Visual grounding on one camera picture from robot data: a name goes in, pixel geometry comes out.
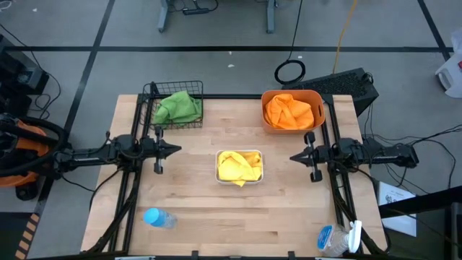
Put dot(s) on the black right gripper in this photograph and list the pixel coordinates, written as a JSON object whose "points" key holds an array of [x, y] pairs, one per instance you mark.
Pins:
{"points": [[323, 155]]}

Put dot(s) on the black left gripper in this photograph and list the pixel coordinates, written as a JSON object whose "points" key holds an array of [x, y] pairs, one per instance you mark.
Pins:
{"points": [[151, 148]]}

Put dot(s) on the green microfiber towel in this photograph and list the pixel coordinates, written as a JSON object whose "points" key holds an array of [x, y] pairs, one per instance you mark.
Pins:
{"points": [[180, 106], [160, 117]]}

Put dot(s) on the orange microfiber towel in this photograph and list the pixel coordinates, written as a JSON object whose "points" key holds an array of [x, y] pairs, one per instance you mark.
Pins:
{"points": [[274, 112], [299, 115]]}

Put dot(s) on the yellow microfiber towel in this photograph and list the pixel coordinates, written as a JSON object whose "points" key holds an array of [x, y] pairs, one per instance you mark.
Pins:
{"points": [[249, 157], [234, 171]]}

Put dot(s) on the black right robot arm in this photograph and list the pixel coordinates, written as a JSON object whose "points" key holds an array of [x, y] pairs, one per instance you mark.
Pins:
{"points": [[379, 155]]}

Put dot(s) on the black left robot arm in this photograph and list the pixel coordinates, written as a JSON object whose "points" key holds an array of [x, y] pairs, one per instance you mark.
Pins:
{"points": [[90, 155]]}

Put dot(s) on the orange plastic basket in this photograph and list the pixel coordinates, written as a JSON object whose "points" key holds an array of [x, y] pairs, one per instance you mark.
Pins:
{"points": [[319, 108]]}

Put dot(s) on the white plastic basket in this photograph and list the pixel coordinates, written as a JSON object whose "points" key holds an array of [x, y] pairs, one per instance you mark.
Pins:
{"points": [[252, 182]]}

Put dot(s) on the water bottle with blue cap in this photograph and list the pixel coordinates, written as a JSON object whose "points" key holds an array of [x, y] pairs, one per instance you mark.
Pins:
{"points": [[159, 218]]}

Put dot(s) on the black perforated computer case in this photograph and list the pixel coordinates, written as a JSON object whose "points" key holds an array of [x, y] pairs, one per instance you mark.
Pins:
{"points": [[335, 85]]}

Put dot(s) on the spray bottle with blue label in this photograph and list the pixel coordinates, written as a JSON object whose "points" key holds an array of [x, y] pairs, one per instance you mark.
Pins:
{"points": [[332, 240]]}

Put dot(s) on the white paper sheet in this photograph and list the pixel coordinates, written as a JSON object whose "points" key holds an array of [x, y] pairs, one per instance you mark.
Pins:
{"points": [[391, 193]]}

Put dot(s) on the black rig beam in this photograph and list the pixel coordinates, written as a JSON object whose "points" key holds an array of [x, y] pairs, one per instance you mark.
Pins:
{"points": [[426, 204]]}

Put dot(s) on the grey desk leg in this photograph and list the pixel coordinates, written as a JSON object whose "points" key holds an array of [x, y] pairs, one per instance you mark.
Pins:
{"points": [[163, 18], [270, 18]]}

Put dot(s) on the orange black shop vacuum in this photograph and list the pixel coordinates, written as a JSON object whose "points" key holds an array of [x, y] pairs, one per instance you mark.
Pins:
{"points": [[32, 144]]}

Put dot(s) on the black power strip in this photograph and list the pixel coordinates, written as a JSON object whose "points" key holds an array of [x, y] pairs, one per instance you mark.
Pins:
{"points": [[195, 11]]}

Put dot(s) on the white plastic container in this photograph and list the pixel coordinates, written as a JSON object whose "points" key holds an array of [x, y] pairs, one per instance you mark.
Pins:
{"points": [[451, 76]]}

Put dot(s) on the black equipment cart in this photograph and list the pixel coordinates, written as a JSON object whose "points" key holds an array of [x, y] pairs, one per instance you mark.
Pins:
{"points": [[18, 72]]}

